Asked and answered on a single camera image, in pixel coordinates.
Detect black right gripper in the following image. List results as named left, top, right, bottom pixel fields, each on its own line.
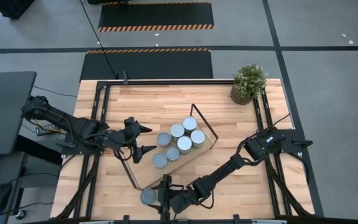
left=149, top=174, right=196, bottom=223

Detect peas tin can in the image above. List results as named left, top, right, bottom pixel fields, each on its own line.
left=152, top=152, right=168, bottom=170
left=182, top=116, right=198, bottom=136

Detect black floor cable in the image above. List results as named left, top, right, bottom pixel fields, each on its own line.
left=79, top=0, right=119, bottom=80

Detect black aluminium rig frame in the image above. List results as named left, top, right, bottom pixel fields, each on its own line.
left=50, top=79, right=315, bottom=224

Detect silver-lidded tin can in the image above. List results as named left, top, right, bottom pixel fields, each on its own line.
left=165, top=146, right=181, bottom=163
left=190, top=129, right=206, bottom=149
left=177, top=136, right=193, bottom=156

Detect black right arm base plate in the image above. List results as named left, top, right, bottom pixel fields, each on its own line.
left=283, top=129, right=314, bottom=154

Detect mixed vegetables tin can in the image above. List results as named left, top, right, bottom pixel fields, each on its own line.
left=157, top=132, right=172, bottom=149

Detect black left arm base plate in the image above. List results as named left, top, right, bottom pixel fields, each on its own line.
left=61, top=130, right=107, bottom=156

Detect potted plant ribbed pot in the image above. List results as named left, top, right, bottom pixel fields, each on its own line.
left=230, top=63, right=269, bottom=106

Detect carrots tin can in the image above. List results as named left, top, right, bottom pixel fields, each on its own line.
left=170, top=123, right=185, bottom=143

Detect black box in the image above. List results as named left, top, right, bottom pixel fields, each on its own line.
left=0, top=0, right=36, bottom=21

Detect black floor mat striped edges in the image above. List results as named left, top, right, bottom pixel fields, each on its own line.
left=97, top=1, right=215, bottom=33
left=79, top=47, right=214, bottom=80

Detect dark grey desk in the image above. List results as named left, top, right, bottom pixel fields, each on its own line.
left=0, top=70, right=38, bottom=157

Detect wooden tray with black handles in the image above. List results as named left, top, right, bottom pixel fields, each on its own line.
left=116, top=103, right=219, bottom=192

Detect teal tuna can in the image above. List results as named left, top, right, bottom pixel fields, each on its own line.
left=140, top=188, right=158, bottom=206

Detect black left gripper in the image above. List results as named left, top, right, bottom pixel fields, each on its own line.
left=116, top=116, right=158, bottom=164

